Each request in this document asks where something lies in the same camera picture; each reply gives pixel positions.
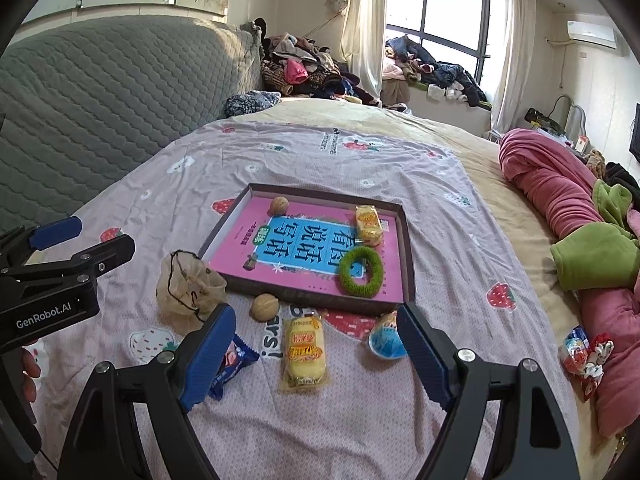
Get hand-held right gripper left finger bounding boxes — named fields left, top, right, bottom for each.
left=57, top=303, right=237, bottom=480

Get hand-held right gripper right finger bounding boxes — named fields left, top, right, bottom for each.
left=396, top=300, right=581, bottom=480

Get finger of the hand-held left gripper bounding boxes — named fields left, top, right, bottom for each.
left=0, top=216, right=83, bottom=273
left=0, top=233, right=136, bottom=291

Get blue white egg-shaped toy packet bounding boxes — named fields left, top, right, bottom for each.
left=368, top=310, right=410, bottom=361

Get beige mesh drawstring pouch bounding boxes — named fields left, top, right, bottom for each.
left=156, top=251, right=228, bottom=333

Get long yellow cake packet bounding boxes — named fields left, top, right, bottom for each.
left=279, top=312, right=332, bottom=395

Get green fuzzy ring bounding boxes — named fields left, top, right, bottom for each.
left=336, top=248, right=385, bottom=297

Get shallow brown cardboard box tray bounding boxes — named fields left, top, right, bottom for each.
left=197, top=183, right=417, bottom=317

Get small yellow cake packet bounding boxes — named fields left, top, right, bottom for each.
left=354, top=205, right=388, bottom=247

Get person's left hand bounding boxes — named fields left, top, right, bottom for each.
left=22, top=345, right=43, bottom=403

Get blue snack packet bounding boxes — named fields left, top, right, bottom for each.
left=209, top=335, right=260, bottom=401

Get grey quilted headboard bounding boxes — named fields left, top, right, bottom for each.
left=0, top=17, right=263, bottom=233

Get red white patterned wrapper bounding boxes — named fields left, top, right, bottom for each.
left=580, top=332, right=615, bottom=402

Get green fleece blanket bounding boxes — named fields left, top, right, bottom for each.
left=550, top=180, right=640, bottom=292

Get pink quilt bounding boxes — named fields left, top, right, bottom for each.
left=498, top=128, right=640, bottom=438

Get blue fuzzy cloth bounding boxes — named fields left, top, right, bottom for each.
left=223, top=90, right=282, bottom=118

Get pink strawberry printed bedsheet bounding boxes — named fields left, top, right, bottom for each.
left=0, top=119, right=601, bottom=480

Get dark bag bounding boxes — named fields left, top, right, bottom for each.
left=524, top=107, right=566, bottom=136

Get black clothes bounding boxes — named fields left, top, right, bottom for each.
left=605, top=162, right=640, bottom=196

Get pile of mixed clothes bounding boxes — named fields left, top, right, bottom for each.
left=261, top=32, right=381, bottom=106

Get pile of dark clothes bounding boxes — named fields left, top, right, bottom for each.
left=382, top=35, right=488, bottom=108

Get black television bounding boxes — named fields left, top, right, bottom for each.
left=629, top=102, right=640, bottom=163

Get cream curtain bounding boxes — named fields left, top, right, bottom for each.
left=491, top=0, right=537, bottom=133
left=327, top=0, right=388, bottom=106

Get dark framed window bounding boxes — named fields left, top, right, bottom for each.
left=385, top=0, right=496, bottom=106

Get white air conditioner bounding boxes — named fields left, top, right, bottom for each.
left=566, top=20, right=618, bottom=51

